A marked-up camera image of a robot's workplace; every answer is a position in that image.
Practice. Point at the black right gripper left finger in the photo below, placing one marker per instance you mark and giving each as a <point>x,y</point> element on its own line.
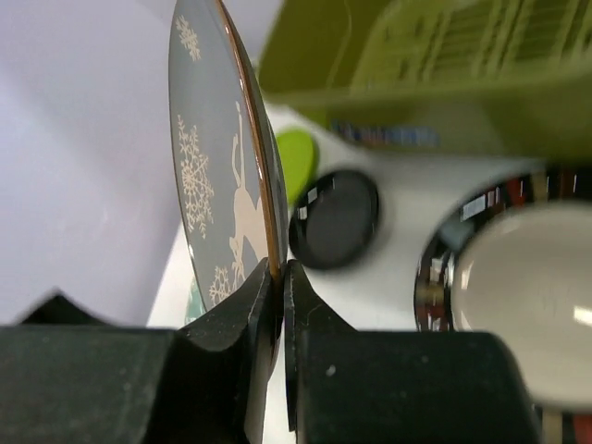
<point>69,377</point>

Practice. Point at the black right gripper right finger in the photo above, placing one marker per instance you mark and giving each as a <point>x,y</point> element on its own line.
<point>345,385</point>

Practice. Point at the black rimmed cream plate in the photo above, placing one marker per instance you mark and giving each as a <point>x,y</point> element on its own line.
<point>513,258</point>

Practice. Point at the grey deer pattern plate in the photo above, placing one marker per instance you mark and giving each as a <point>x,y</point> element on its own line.
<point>231,189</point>

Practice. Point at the olive green plastic bin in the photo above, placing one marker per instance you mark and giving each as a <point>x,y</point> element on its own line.
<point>458,77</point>

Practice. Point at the small black plate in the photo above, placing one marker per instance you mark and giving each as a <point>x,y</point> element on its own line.
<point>334,221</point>

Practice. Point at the lime green plate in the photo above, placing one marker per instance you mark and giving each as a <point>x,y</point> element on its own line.
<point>298,153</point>

